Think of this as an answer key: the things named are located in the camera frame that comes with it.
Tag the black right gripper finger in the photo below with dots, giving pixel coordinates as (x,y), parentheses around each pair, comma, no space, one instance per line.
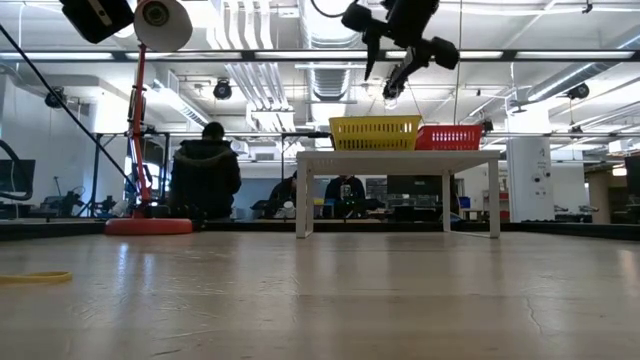
(372,55)
(407,65)

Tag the yellow plastic basket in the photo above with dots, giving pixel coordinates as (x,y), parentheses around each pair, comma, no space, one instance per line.
(375,120)

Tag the red lamp stand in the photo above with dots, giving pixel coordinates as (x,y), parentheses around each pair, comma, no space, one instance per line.
(162,25)

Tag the red plastic basket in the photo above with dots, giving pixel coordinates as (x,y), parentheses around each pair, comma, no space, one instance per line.
(450,128)

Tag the black ceiling spotlight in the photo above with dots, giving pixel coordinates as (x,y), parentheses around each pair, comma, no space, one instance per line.
(52,99)
(578,91)
(222,89)

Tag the white perforated metal shelf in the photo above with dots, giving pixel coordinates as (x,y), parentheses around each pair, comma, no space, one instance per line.
(400,162)

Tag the person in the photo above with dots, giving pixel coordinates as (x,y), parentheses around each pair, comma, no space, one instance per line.
(345,190)
(205,172)
(285,192)

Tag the white pillar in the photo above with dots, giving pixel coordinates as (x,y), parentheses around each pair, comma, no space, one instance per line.
(530,180)

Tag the dark monitor screen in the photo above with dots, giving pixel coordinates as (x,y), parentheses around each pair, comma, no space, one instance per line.
(15,175)

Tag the yellow rubber band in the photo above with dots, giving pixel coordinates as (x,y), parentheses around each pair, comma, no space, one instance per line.
(37,276)

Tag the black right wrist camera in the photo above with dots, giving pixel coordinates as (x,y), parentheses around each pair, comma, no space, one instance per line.
(356,17)

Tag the silver ventilation duct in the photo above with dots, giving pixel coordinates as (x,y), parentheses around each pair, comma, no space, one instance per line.
(330,85)

